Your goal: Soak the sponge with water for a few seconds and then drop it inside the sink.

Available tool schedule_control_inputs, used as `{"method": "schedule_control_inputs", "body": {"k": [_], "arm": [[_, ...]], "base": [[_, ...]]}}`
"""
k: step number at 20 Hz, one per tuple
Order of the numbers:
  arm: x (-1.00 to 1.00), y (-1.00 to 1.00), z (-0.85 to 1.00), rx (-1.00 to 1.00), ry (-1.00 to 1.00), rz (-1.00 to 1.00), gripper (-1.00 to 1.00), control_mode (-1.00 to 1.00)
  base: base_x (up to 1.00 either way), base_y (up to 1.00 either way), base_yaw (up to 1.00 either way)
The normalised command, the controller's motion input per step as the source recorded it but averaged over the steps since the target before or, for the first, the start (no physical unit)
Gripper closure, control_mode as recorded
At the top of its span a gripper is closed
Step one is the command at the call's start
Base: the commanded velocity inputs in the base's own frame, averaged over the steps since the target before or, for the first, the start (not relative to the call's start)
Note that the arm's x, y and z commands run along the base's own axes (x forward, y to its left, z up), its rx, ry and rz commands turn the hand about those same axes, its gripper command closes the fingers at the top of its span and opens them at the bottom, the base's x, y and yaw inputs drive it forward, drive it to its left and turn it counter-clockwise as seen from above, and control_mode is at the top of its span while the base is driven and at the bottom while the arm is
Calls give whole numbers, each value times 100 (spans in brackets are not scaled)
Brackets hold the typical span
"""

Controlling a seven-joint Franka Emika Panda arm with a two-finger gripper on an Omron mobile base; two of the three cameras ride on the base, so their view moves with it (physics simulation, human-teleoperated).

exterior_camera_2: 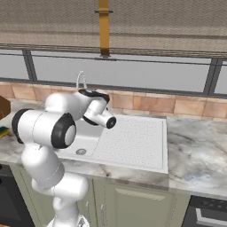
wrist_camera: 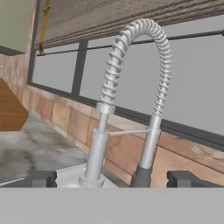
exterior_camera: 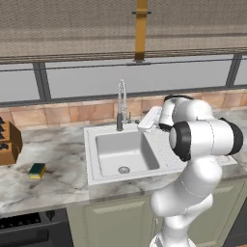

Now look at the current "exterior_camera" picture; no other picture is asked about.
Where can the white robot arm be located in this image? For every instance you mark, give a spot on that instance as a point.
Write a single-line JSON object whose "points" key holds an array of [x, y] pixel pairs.
{"points": [[196, 180]]}

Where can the dark appliance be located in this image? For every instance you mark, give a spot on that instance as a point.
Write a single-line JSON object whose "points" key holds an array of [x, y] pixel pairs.
{"points": [[237, 234]]}

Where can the wooden knife block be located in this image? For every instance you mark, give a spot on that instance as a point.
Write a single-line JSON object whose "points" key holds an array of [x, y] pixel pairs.
{"points": [[9, 143]]}

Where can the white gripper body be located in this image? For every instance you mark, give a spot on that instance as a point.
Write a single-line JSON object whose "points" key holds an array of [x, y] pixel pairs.
{"points": [[149, 120]]}

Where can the black dishwasher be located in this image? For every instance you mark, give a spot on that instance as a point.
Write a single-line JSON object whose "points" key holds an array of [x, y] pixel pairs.
{"points": [[33, 229]]}

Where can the grey framed window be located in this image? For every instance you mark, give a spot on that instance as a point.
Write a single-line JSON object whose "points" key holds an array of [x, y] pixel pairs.
{"points": [[128, 77]]}

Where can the yellow and green sponge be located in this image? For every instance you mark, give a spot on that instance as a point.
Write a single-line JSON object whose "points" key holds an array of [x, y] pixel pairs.
{"points": [[37, 170]]}

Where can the pale green cupboard door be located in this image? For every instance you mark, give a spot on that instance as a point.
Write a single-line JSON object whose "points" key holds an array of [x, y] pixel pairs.
{"points": [[118, 222], [218, 210]]}

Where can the silver spring tap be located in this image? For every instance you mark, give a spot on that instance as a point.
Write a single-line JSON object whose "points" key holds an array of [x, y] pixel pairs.
{"points": [[121, 106]]}

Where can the white sink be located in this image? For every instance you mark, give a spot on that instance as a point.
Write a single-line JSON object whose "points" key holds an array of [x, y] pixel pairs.
{"points": [[125, 151]]}

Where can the woven window blind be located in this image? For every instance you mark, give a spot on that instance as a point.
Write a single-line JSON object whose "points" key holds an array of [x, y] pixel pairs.
{"points": [[123, 29]]}

